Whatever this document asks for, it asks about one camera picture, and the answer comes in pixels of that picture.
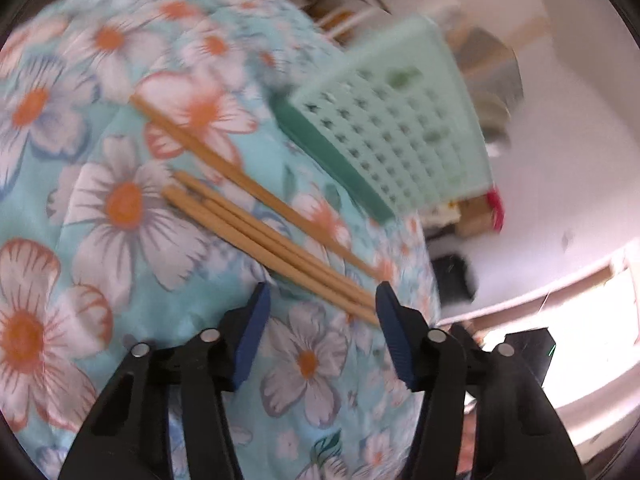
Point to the green plastic utensil basket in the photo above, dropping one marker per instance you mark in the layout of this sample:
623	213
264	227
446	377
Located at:
400	130

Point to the floral blue tablecloth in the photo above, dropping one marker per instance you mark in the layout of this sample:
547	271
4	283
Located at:
125	200

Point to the bunch of wooden chopsticks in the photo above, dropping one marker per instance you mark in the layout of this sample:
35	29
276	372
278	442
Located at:
260	245

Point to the large brown cardboard box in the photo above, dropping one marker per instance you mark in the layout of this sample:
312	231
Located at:
475	215

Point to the white metal-legged table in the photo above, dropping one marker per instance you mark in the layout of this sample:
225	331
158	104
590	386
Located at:
350	22

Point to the black trash bin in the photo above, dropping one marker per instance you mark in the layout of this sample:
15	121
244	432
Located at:
455	277

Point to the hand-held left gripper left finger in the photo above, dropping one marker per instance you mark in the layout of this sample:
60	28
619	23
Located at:
250	335

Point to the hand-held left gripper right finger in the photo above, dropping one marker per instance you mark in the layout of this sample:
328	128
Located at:
395	330

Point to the red plastic bag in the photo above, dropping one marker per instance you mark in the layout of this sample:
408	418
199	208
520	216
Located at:
496	210

